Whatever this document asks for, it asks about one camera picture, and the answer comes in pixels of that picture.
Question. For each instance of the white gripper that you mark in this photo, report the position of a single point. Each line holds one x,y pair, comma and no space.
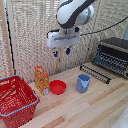
63,39

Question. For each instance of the red bowl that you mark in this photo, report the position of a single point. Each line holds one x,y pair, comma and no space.
57,87

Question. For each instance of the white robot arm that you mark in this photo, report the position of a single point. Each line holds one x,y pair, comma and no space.
73,11

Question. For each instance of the red shopping basket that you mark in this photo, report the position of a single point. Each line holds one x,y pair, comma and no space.
15,100

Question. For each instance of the beige woven screen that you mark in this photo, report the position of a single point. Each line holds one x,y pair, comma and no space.
33,33

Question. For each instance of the orange food box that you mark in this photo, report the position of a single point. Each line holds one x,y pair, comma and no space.
41,79

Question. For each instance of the blue cup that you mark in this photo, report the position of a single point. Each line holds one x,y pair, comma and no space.
83,83

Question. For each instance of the black oven door rack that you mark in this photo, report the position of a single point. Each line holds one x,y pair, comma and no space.
95,73

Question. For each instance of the small white blue can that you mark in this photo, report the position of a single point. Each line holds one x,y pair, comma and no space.
46,91

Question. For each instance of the black toaster oven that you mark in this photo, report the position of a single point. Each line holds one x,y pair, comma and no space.
113,55

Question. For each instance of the wooden post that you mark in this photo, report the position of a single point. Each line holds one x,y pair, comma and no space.
6,36

